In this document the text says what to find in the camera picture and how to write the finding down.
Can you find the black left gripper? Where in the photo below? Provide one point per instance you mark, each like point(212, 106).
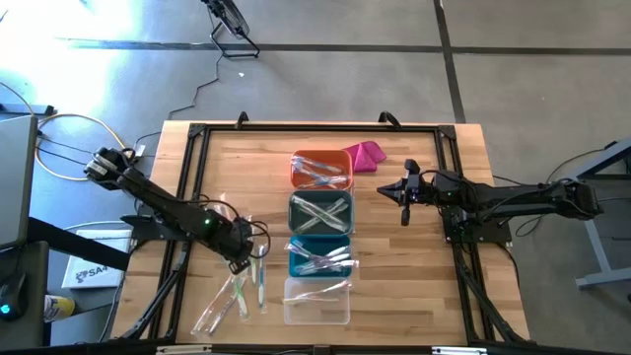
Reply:
point(239, 239)

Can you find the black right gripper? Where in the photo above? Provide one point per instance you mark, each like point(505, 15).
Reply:
point(419, 192)

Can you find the pink packaged toothbrush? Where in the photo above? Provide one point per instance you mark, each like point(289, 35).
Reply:
point(227, 211)

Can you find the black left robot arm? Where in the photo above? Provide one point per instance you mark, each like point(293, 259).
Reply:
point(162, 202)

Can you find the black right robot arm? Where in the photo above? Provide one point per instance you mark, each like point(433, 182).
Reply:
point(522, 197)

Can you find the pink folded cloth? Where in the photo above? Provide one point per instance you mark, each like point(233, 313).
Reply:
point(365, 157)

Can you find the black table clamp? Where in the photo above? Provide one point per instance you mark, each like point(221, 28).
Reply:
point(389, 118)
point(241, 118)

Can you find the grey plastic bin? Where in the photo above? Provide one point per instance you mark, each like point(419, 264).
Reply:
point(320, 196)

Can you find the orange plastic bin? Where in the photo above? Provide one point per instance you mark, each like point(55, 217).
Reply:
point(325, 153)

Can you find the teal plastic bin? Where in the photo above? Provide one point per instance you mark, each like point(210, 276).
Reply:
point(320, 240)

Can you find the clear plastic bin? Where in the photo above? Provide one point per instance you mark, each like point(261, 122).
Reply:
point(315, 315)

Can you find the white printed box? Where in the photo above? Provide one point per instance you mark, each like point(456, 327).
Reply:
point(93, 276)

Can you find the black desk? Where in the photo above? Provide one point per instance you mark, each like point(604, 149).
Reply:
point(74, 244)

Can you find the yellow can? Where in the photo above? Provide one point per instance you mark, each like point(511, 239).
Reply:
point(59, 308)

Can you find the grey side table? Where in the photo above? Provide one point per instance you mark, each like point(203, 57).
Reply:
point(591, 251)

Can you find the black computer mouse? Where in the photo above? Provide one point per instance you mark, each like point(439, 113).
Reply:
point(12, 296)

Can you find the grey laptop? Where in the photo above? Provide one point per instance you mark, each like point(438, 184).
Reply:
point(17, 182)

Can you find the black floor fan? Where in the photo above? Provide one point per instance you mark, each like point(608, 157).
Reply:
point(231, 17)

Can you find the dark metal floor bar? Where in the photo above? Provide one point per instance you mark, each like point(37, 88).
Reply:
point(24, 109)

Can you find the black aluminium table frame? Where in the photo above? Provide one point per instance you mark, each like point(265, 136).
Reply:
point(320, 128)

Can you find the silver metal bracket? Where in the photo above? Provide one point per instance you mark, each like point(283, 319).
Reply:
point(182, 350)
point(458, 351)

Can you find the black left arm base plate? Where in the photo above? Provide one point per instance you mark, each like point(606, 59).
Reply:
point(143, 229)

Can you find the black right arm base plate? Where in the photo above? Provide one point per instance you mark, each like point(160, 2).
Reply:
point(493, 237)

